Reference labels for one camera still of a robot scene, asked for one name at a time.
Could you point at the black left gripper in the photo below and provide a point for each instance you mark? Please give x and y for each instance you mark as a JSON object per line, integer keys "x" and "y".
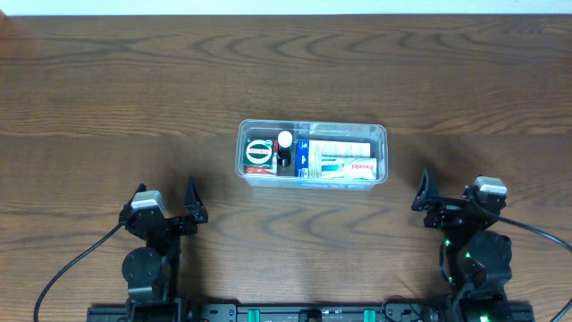
{"x": 174, "y": 222}

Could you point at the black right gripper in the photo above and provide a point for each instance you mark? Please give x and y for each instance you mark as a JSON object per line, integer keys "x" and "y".
{"x": 447, "y": 204}

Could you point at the white green medicine box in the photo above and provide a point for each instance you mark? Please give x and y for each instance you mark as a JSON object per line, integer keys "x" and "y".
{"x": 348, "y": 168}

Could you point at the green Zam-Buk ointment box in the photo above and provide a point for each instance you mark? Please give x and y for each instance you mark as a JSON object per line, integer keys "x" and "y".
{"x": 258, "y": 153}

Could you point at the red medicine box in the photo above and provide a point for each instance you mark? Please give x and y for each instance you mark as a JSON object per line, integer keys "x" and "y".
{"x": 265, "y": 171}

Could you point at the blue fever patch box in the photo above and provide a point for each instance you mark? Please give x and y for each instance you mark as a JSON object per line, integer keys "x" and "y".
{"x": 309, "y": 154}

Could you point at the dark bottle white cap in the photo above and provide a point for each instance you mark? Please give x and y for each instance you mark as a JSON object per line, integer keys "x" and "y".
{"x": 284, "y": 140}

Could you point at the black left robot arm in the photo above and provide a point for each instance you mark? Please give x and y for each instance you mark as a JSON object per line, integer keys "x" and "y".
{"x": 151, "y": 271}

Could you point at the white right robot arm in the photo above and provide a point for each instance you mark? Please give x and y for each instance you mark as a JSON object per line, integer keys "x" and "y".
{"x": 474, "y": 260}

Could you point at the clear plastic container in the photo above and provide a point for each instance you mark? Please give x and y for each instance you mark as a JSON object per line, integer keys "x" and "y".
{"x": 374, "y": 134}

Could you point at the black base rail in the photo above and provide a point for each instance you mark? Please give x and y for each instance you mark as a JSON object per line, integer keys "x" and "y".
{"x": 391, "y": 311}

